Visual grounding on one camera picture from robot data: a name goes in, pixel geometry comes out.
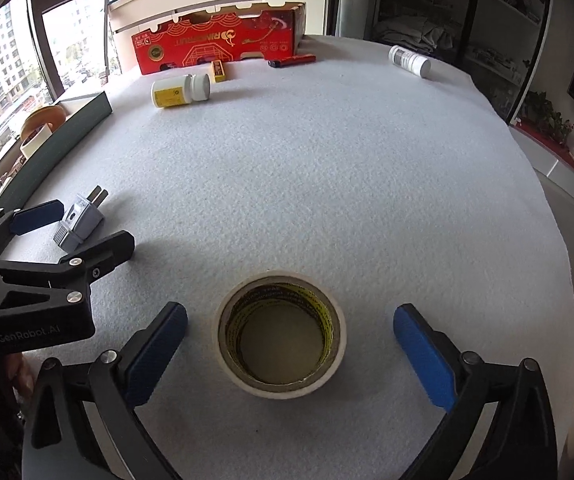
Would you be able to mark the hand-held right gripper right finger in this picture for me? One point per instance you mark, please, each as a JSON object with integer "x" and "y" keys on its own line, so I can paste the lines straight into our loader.
{"x": 424, "y": 355}

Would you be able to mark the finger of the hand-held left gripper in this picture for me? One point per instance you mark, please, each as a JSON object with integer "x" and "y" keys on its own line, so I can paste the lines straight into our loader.
{"x": 107, "y": 252}
{"x": 37, "y": 216}

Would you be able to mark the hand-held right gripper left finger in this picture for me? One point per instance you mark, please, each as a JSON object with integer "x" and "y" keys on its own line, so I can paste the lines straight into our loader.
{"x": 154, "y": 355}

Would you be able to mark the grey plug adapter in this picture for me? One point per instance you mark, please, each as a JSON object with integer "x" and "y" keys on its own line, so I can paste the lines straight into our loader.
{"x": 82, "y": 220}

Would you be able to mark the white tape roll red-blue core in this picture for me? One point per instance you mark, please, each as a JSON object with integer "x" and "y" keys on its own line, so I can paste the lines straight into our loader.
{"x": 34, "y": 146}

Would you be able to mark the green tray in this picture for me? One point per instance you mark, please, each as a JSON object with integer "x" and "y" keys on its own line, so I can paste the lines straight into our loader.
{"x": 67, "y": 135}

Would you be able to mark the brown tape roll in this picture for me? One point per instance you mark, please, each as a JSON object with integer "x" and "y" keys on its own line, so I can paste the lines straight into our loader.
{"x": 42, "y": 116}

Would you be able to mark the white tape roll yellow-black core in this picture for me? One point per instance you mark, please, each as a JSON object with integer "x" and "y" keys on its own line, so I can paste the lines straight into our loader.
{"x": 277, "y": 391}

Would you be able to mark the person's left hand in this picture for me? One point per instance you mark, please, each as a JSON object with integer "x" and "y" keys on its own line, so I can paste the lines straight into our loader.
{"x": 23, "y": 372}

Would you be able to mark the white bottle yellow label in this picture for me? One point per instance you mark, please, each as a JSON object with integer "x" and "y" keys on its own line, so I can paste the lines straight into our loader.
{"x": 177, "y": 92}

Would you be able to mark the white felt table cover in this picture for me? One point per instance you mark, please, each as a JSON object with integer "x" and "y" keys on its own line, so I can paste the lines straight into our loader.
{"x": 342, "y": 185}

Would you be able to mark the metal pole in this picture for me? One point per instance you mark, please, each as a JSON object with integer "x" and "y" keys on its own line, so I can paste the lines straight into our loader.
{"x": 108, "y": 20}

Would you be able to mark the small yellow box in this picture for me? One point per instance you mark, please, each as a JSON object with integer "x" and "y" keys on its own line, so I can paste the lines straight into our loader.
{"x": 218, "y": 72}

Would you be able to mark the red and white ledge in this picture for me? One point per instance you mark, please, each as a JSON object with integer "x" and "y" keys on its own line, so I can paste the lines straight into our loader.
{"x": 557, "y": 165}

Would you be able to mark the red cardboard box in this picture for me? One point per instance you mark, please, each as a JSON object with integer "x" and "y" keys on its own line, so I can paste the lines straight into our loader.
{"x": 207, "y": 40}

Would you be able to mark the potted green plants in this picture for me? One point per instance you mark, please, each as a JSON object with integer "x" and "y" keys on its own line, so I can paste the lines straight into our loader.
{"x": 547, "y": 117}

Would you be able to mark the red lighter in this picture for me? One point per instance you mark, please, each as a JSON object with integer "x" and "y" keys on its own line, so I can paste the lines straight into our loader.
{"x": 294, "y": 60}

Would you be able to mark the white bottle grey label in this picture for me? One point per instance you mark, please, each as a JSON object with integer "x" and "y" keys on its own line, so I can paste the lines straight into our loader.
{"x": 409, "y": 61}

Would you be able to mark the pile of folded clothes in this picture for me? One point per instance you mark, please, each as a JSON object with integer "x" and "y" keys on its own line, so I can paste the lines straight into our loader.
{"x": 417, "y": 35}

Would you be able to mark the dark shelf cabinet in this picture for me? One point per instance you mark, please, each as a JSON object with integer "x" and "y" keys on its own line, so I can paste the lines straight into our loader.
{"x": 497, "y": 10}

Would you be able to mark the dark window frame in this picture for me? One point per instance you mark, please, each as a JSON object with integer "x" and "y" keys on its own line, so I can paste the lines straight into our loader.
{"x": 34, "y": 15}

